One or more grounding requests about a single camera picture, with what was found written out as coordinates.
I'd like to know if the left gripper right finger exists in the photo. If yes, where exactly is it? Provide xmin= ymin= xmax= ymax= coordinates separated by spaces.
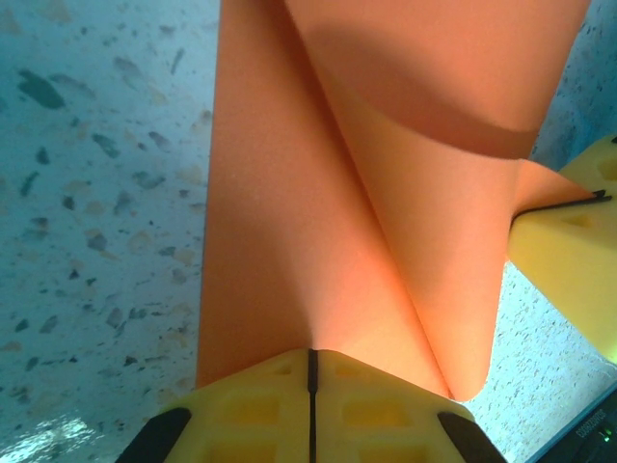
xmin=311 ymin=348 xmax=506 ymax=463

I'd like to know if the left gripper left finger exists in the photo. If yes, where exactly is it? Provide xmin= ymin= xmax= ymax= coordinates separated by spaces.
xmin=114 ymin=347 xmax=315 ymax=463

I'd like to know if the orange paper sheet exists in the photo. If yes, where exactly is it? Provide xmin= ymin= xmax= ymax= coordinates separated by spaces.
xmin=195 ymin=0 xmax=599 ymax=404

